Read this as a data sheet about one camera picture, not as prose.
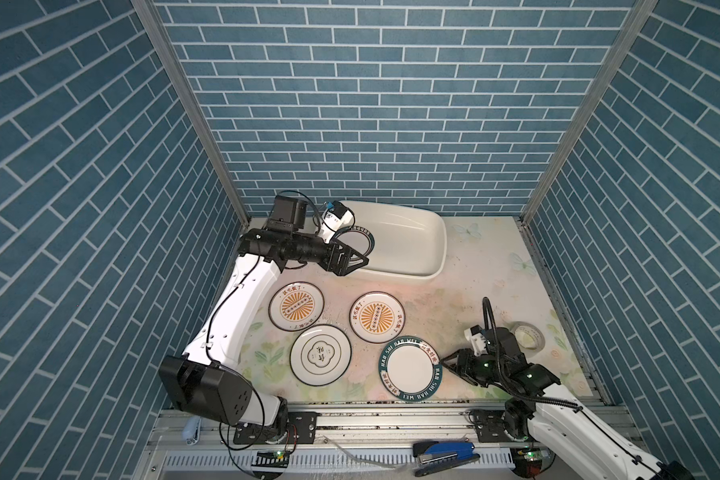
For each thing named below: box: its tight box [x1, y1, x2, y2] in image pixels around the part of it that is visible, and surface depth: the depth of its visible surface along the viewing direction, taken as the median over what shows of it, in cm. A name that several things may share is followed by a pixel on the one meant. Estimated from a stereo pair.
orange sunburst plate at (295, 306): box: [268, 281, 325, 332], surface depth 98 cm
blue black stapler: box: [412, 441, 481, 477], surface depth 71 cm
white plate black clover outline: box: [289, 324, 353, 387], surface depth 87 cm
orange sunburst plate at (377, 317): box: [348, 290, 406, 344], surface depth 95 cm
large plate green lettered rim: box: [378, 335, 443, 402], surface depth 85 cm
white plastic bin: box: [342, 201, 447, 284], surface depth 117 cm
